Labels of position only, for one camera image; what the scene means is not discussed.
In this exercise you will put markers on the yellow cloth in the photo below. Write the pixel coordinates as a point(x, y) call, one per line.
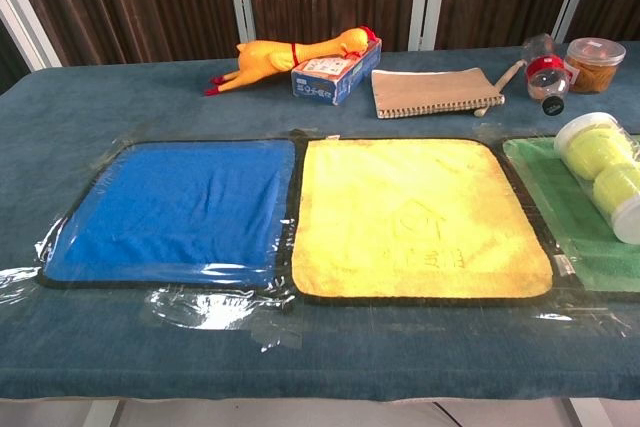
point(400, 217)

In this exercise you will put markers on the clear tennis ball tube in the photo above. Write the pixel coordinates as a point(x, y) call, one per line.
point(595, 162)

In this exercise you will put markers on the brown spiral notebook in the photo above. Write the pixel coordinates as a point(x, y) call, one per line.
point(430, 89)

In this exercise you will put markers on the blue cloth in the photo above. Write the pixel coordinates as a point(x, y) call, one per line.
point(175, 212)

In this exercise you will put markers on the clear bottle with red label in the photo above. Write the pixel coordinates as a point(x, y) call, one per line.
point(546, 74)

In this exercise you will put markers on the yellow rubber chicken toy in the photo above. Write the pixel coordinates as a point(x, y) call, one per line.
point(265, 59)

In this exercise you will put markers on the clear plastic film sheet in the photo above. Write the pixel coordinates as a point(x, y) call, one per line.
point(220, 309)

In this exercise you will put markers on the blue and orange carton box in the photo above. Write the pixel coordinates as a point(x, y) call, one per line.
point(325, 82)

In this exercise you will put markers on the clear jar with brown contents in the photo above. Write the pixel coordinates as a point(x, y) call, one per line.
point(597, 69)

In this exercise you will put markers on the green cloth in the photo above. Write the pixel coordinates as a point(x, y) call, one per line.
point(555, 207)

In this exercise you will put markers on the wooden stick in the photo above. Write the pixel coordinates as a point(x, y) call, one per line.
point(509, 74)

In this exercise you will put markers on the blue felt table cover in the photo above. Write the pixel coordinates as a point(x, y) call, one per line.
point(150, 102)

